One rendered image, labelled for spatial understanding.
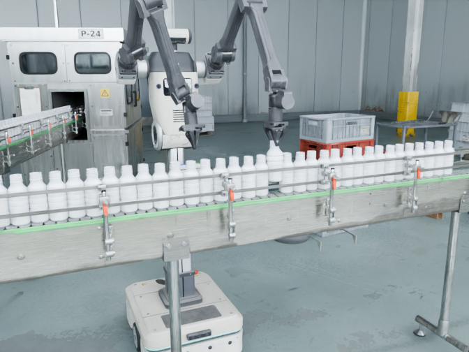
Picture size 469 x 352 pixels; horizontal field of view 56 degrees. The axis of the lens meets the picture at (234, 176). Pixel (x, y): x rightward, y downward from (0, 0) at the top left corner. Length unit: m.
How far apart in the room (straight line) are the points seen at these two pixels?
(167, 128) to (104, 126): 3.12
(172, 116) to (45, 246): 0.94
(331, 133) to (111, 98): 2.54
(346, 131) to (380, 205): 2.15
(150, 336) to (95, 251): 0.80
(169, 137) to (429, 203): 1.30
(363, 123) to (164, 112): 2.53
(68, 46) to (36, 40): 0.32
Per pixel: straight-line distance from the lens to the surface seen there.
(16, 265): 1.63
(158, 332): 2.31
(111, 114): 5.27
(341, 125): 4.14
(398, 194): 2.16
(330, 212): 1.87
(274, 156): 1.77
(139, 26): 1.96
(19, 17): 13.66
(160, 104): 2.20
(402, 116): 11.83
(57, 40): 5.36
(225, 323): 2.39
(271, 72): 1.75
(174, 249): 1.68
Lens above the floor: 1.47
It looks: 13 degrees down
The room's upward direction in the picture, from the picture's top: straight up
